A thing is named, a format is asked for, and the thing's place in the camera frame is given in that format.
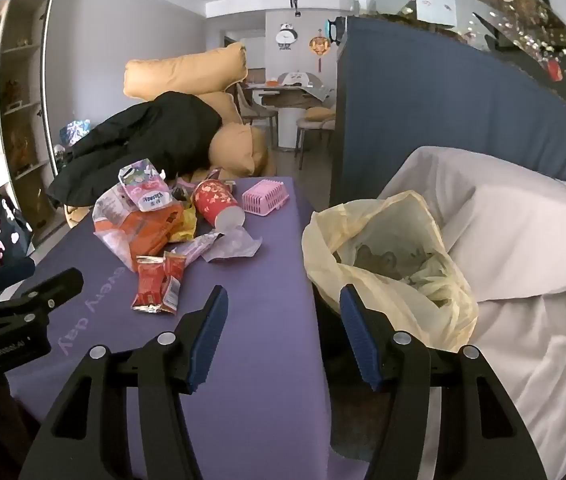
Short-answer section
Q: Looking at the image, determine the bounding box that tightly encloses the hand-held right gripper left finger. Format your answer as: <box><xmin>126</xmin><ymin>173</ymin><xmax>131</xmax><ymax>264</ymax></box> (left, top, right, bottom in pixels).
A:
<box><xmin>23</xmin><ymin>284</ymin><xmax>229</xmax><ymax>480</ymax></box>

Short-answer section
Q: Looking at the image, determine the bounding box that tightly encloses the hanging lantern decoration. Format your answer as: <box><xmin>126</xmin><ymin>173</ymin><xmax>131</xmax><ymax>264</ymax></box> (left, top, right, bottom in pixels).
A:
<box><xmin>309</xmin><ymin>30</ymin><xmax>333</xmax><ymax>73</ymax></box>

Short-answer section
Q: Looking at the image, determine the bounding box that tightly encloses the pink plastic basket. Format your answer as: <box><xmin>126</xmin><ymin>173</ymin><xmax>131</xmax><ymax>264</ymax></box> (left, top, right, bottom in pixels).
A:
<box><xmin>241</xmin><ymin>179</ymin><xmax>290</xmax><ymax>217</ymax></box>

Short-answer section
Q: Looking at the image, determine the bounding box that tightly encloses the yellow snack packet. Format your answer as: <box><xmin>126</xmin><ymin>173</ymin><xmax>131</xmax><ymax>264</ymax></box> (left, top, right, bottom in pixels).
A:
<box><xmin>170</xmin><ymin>205</ymin><xmax>198</xmax><ymax>243</ymax></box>

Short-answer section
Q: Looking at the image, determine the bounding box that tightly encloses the grey dining chair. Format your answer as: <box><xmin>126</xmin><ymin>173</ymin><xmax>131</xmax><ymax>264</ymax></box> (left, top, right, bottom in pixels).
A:
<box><xmin>235</xmin><ymin>82</ymin><xmax>279</xmax><ymax>146</ymax></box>

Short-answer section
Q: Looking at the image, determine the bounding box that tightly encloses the panda wall clock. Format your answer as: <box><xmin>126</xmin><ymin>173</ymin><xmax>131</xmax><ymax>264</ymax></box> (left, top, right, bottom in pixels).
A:
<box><xmin>275</xmin><ymin>21</ymin><xmax>299</xmax><ymax>52</ymax></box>

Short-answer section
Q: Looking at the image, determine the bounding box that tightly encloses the rounded yellow cushion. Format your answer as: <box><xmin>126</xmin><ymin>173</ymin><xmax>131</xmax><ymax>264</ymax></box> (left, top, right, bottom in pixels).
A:
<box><xmin>207</xmin><ymin>124</ymin><xmax>270</xmax><ymax>179</ymax></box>

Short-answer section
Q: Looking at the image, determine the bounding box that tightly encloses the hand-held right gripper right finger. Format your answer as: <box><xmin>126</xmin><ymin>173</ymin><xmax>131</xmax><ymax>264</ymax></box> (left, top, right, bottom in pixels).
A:
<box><xmin>339</xmin><ymin>284</ymin><xmax>548</xmax><ymax>480</ymax></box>

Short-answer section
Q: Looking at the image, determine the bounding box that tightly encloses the colourful shiny bag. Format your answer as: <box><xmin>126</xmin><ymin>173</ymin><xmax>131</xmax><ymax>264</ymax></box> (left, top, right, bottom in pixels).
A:
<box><xmin>59</xmin><ymin>119</ymin><xmax>91</xmax><ymax>147</ymax></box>

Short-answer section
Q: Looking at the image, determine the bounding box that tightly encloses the black jacket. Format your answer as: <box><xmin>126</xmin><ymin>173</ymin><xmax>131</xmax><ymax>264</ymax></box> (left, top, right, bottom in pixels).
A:
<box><xmin>46</xmin><ymin>91</ymin><xmax>224</xmax><ymax>207</ymax></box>

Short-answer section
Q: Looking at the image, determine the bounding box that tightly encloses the white cloth cover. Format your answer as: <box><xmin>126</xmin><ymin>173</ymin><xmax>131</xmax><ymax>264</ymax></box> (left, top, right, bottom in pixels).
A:
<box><xmin>378</xmin><ymin>146</ymin><xmax>566</xmax><ymax>471</ymax></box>

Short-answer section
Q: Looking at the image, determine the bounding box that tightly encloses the white shelf unit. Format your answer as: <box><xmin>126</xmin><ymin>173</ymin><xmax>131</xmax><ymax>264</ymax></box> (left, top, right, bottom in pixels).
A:
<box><xmin>0</xmin><ymin>0</ymin><xmax>64</xmax><ymax>201</ymax></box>

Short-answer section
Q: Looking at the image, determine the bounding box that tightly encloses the blue partition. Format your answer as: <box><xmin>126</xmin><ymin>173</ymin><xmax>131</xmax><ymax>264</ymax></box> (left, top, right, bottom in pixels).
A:
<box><xmin>330</xmin><ymin>16</ymin><xmax>566</xmax><ymax>208</ymax></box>

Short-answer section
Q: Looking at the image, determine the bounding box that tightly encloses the pink white cartoon snack packet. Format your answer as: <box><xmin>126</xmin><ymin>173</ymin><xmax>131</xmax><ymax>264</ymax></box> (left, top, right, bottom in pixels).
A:
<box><xmin>117</xmin><ymin>159</ymin><xmax>171</xmax><ymax>212</ymax></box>

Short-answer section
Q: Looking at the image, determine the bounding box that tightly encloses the dining chair with yellow cushion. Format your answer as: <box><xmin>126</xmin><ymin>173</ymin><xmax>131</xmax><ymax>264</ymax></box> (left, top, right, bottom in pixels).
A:
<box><xmin>295</xmin><ymin>105</ymin><xmax>336</xmax><ymax>171</ymax></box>

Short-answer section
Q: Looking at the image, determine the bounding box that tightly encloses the purple mat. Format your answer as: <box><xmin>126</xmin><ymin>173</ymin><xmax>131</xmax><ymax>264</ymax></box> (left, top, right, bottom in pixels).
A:
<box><xmin>6</xmin><ymin>176</ymin><xmax>379</xmax><ymax>480</ymax></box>

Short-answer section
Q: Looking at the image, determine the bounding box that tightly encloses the long yellow cushion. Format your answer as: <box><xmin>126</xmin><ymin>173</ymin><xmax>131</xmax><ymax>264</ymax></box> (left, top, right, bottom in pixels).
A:
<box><xmin>124</xmin><ymin>42</ymin><xmax>249</xmax><ymax>102</ymax></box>

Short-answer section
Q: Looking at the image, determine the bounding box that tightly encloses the clear plastic wrapper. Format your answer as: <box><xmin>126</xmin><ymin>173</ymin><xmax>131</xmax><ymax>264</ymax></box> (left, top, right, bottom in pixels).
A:
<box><xmin>200</xmin><ymin>227</ymin><xmax>263</xmax><ymax>264</ymax></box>

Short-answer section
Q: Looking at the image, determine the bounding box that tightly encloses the yellow plastic bag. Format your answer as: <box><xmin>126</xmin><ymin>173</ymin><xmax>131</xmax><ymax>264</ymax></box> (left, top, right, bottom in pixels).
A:
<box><xmin>302</xmin><ymin>190</ymin><xmax>480</xmax><ymax>353</ymax></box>

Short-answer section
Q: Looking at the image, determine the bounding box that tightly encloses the orange snack packet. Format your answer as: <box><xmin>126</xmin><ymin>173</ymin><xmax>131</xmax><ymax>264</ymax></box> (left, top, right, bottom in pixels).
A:
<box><xmin>92</xmin><ymin>185</ymin><xmax>186</xmax><ymax>257</ymax></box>

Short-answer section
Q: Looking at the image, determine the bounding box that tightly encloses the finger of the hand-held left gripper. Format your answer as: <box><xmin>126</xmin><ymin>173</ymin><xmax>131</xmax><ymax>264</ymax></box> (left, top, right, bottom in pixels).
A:
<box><xmin>0</xmin><ymin>267</ymin><xmax>85</xmax><ymax>312</ymax></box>

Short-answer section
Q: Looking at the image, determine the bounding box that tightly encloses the teal black device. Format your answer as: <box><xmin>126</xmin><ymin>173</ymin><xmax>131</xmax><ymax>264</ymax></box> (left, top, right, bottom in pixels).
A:
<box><xmin>325</xmin><ymin>16</ymin><xmax>346</xmax><ymax>43</ymax></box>

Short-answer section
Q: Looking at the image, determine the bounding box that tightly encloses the red sachet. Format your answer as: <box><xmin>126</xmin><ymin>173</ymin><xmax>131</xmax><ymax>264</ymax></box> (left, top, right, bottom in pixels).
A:
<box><xmin>160</xmin><ymin>252</ymin><xmax>187</xmax><ymax>315</ymax></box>
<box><xmin>130</xmin><ymin>256</ymin><xmax>166</xmax><ymax>311</ymax></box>

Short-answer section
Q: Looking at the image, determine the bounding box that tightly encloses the red paper cup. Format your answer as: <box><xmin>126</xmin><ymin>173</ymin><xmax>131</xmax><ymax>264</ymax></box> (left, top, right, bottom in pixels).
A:
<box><xmin>192</xmin><ymin>178</ymin><xmax>246</xmax><ymax>231</ymax></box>

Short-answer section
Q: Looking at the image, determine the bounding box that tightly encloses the dining table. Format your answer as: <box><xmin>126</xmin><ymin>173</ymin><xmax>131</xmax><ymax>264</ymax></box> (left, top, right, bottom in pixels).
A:
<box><xmin>243</xmin><ymin>80</ymin><xmax>336</xmax><ymax>151</ymax></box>

